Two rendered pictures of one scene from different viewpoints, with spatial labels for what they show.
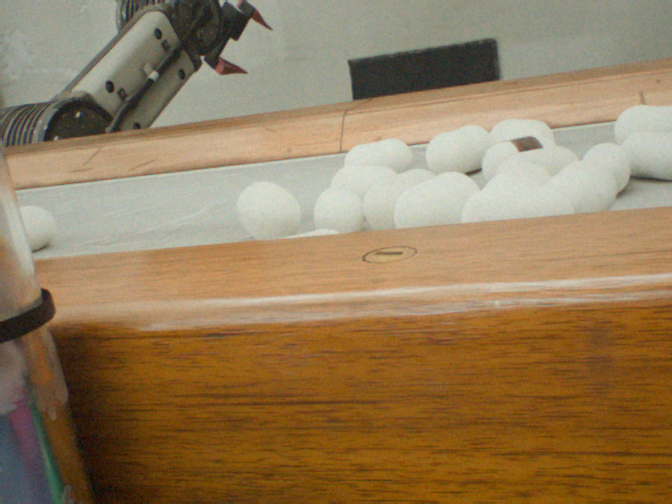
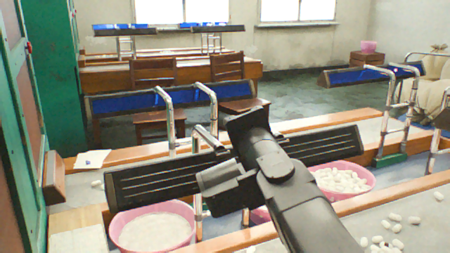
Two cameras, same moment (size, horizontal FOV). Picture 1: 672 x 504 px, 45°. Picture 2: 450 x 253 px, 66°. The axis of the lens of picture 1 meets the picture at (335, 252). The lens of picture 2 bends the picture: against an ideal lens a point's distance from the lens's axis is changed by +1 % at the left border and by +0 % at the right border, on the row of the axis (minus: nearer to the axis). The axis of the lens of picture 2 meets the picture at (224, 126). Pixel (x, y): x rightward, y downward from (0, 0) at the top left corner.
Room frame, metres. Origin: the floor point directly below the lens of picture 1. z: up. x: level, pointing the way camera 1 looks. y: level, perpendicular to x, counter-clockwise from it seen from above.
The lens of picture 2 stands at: (0.75, -0.57, 1.42)
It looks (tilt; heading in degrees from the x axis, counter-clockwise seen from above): 21 degrees down; 137
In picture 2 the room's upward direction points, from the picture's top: straight up
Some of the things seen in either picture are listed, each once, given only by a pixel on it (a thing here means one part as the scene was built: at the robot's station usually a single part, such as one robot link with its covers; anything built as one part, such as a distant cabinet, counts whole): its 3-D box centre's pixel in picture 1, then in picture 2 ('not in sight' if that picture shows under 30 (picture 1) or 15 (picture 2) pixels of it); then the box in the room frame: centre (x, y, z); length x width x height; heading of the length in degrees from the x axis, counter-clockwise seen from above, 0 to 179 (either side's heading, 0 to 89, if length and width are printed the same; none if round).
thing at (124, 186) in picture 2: not in sight; (249, 158); (0.27, -0.06, 1.08); 0.62 x 0.08 x 0.07; 72
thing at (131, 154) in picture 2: not in sight; (245, 148); (-0.38, 0.62, 0.67); 1.81 x 0.12 x 0.19; 72
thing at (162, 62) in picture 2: not in sight; (158, 113); (-1.75, 0.94, 0.45); 0.44 x 0.43 x 0.91; 63
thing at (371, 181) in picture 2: not in sight; (337, 185); (0.18, 0.55, 0.72); 0.27 x 0.27 x 0.10
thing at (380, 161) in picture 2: not in sight; (382, 113); (0.12, 1.02, 0.90); 0.20 x 0.19 x 0.45; 72
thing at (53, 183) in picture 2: not in sight; (54, 174); (-0.45, -0.28, 0.83); 0.30 x 0.06 x 0.07; 162
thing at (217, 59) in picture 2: not in sight; (240, 102); (-1.49, 1.70, 0.45); 0.44 x 0.43 x 0.91; 88
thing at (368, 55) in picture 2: not in sight; (366, 59); (-2.12, 5.57, 0.32); 0.42 x 0.42 x 0.64; 68
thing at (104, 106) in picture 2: not in sight; (176, 96); (-0.26, 0.12, 1.08); 0.62 x 0.08 x 0.07; 72
